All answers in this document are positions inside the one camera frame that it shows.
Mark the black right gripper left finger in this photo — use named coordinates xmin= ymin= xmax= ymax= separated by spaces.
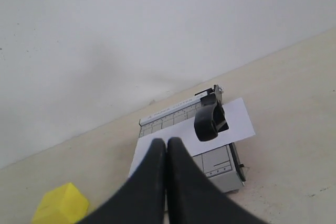
xmin=79 ymin=138 xmax=166 ymax=224

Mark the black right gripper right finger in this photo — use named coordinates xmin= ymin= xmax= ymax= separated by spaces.
xmin=166 ymin=137 xmax=260 ymax=223

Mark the yellow foam cube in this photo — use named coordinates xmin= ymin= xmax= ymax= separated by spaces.
xmin=31 ymin=183 xmax=89 ymax=224

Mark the white paper sheet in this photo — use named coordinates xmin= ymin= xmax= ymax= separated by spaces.
xmin=129 ymin=98 xmax=255 ymax=175

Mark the black cutter blade arm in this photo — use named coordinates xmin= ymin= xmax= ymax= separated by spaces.
xmin=194 ymin=84 xmax=229 ymax=142

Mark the grey paper cutter base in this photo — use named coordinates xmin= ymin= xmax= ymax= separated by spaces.
xmin=139 ymin=93 xmax=246 ymax=193

